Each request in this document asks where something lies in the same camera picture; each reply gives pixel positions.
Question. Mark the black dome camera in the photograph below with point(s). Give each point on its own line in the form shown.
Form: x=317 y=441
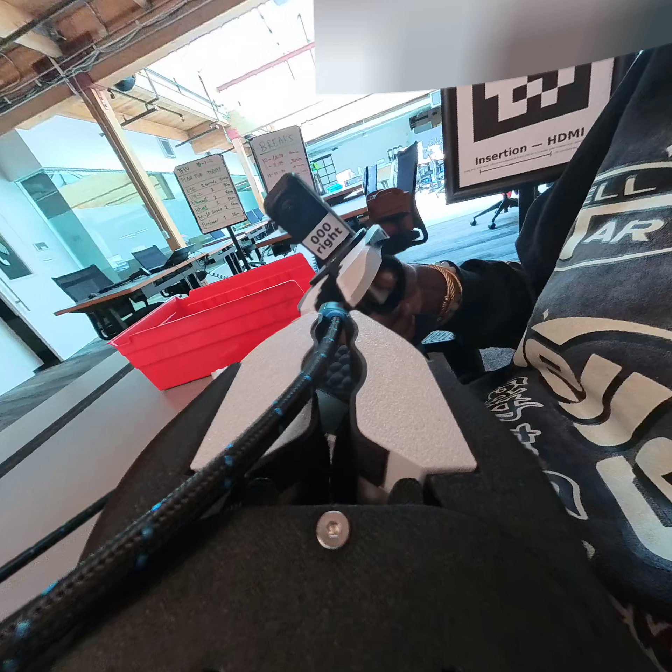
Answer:
x=125 y=84

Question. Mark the black office chair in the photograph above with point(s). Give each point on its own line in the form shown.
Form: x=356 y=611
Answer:
x=78 y=281
x=407 y=168
x=149 y=257

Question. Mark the red plastic bin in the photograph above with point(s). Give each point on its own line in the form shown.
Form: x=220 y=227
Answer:
x=210 y=325

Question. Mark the black framed tag sign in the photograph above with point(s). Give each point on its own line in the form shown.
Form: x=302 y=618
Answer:
x=525 y=131

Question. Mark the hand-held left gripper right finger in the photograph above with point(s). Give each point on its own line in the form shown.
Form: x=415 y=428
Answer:
x=414 y=409

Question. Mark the black printed sweatshirt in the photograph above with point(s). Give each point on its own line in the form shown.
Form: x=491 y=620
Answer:
x=603 y=294

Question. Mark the person's right hand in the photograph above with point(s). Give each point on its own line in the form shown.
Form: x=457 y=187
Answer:
x=422 y=294

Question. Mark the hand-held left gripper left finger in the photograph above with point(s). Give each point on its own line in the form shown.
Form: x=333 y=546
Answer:
x=252 y=399

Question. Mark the person's right forearm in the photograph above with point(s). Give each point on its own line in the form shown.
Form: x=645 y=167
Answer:
x=488 y=299

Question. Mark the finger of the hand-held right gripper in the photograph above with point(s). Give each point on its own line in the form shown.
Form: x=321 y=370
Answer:
x=362 y=267
x=317 y=296

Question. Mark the handwritten whiteboard on stand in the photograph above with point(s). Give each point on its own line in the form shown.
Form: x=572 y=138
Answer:
x=281 y=157
x=210 y=194

